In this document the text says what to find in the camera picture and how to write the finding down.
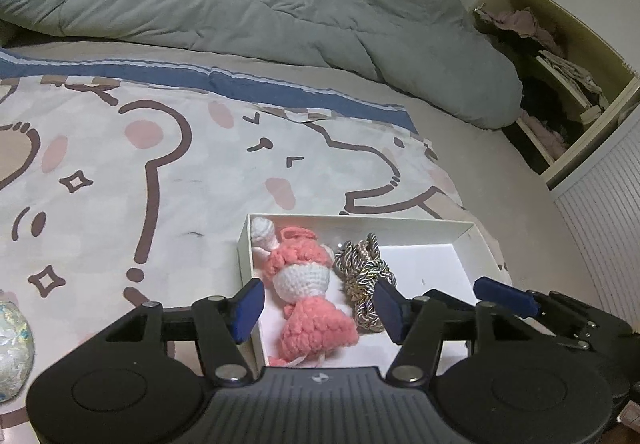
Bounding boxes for white folded clothes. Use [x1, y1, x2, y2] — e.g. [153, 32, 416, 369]
[537, 48, 613, 112]

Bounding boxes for pink folded clothes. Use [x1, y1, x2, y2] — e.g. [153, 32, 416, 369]
[517, 108, 571, 165]

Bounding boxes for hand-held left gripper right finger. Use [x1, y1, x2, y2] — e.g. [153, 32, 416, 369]
[374, 281, 541, 385]

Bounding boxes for bed with beige sheet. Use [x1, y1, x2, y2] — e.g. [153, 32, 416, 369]
[0, 0, 566, 325]

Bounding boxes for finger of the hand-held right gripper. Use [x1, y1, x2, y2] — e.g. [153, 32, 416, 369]
[474, 276, 598, 350]

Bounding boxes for pink crumpled clothes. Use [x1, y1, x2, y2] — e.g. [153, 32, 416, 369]
[475, 6, 563, 59]

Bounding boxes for dark clothes pile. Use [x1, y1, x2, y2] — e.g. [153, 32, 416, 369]
[502, 31, 596, 159]

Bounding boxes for bear printed blanket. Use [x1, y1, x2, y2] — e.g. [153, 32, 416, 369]
[0, 48, 511, 444]

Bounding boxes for white cardboard box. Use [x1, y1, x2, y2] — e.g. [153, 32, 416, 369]
[236, 213, 513, 370]

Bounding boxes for white ribbed door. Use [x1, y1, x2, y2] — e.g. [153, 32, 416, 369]
[552, 114, 640, 335]

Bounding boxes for pink crochet doll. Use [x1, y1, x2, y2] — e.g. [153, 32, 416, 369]
[249, 218, 360, 369]

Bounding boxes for braided multicolour cord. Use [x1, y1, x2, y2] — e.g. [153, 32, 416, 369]
[334, 233, 398, 332]

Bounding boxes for cream open wardrobe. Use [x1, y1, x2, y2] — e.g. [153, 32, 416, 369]
[472, 0, 640, 189]

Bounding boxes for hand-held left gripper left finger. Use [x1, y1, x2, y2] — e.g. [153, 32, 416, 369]
[100, 279, 266, 387]

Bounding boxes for floral brocade pouch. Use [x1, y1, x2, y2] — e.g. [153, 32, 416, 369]
[0, 301, 36, 402]

